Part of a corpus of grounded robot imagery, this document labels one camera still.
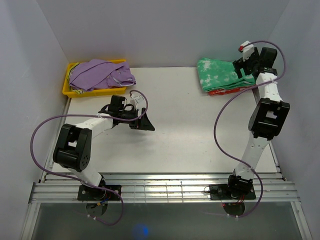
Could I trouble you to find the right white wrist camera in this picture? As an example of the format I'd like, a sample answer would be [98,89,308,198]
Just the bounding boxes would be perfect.
[238,41,255,62]

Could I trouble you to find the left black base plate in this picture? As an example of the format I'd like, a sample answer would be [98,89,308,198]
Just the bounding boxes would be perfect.
[76,185,122,202]

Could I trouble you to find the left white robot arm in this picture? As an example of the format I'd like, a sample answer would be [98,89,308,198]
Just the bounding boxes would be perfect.
[53,90,155,201]

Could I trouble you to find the red tie-dye folded trousers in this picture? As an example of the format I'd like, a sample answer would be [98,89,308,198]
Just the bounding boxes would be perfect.
[206,86,251,96]

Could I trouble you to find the green tie-dye trousers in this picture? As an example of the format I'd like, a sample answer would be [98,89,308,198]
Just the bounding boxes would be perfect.
[196,58,255,93]

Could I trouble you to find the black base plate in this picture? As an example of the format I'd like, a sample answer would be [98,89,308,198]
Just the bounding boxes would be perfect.
[76,185,122,202]
[208,184,256,200]

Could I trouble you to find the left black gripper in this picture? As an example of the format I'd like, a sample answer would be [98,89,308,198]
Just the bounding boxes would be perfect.
[119,108,155,131]

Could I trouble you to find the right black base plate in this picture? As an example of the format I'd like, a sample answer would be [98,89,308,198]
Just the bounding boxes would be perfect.
[208,184,256,200]

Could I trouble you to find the purple trousers in bin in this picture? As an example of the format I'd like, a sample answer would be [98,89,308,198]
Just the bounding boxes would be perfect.
[68,59,137,92]

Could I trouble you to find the aluminium rail frame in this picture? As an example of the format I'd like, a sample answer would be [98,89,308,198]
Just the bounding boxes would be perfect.
[22,172,312,240]

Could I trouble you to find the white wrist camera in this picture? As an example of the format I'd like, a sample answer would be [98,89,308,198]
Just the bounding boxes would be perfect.
[238,41,255,62]
[129,93,146,110]

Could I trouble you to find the yellow plastic bin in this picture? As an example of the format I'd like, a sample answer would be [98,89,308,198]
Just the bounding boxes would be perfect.
[62,62,127,99]

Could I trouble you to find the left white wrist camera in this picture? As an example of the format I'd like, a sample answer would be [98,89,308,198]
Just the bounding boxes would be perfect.
[129,93,146,110]

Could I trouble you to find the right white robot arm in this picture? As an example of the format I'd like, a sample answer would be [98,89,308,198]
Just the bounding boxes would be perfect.
[225,43,290,200]

